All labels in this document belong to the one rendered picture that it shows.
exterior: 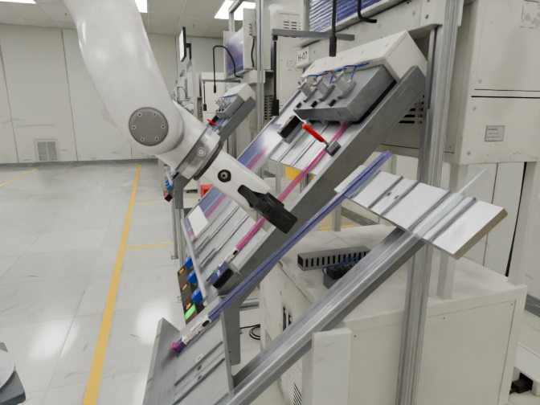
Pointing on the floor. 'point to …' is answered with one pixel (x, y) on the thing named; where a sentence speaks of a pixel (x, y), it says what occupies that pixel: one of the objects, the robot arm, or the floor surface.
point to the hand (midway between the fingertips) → (280, 214)
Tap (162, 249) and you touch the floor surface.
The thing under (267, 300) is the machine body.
